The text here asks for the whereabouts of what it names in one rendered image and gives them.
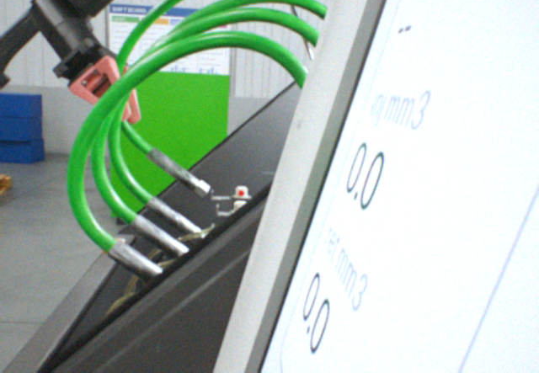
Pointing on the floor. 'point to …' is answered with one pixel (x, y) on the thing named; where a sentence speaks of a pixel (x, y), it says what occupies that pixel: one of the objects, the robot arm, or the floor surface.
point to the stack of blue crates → (21, 128)
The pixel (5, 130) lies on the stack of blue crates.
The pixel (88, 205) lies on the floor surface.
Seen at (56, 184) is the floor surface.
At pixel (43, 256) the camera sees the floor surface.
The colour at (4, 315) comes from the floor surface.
